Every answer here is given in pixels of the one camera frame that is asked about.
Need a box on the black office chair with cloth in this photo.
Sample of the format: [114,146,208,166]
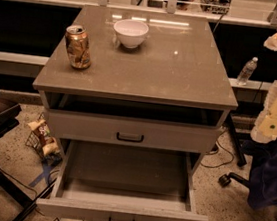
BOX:
[218,139,277,210]

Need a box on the grey drawer cabinet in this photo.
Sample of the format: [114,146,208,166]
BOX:
[24,0,249,172]

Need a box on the black floor cable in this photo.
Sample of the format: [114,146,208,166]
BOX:
[199,127,239,172]

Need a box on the white bowl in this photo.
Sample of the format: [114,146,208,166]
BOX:
[113,19,149,48]

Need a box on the clear plastic water bottle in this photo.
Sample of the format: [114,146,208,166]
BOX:
[237,56,259,86]

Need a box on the snack bag in wire basket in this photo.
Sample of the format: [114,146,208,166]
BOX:
[26,115,62,162]

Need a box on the open bottom drawer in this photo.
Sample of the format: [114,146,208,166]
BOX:
[37,141,208,221]

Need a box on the middle drawer with black handle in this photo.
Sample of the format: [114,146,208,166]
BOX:
[44,109,221,154]

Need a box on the black white patterned box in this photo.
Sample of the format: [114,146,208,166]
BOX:
[200,0,232,15]

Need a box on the dented orange soda can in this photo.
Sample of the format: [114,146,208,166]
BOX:
[65,24,91,70]

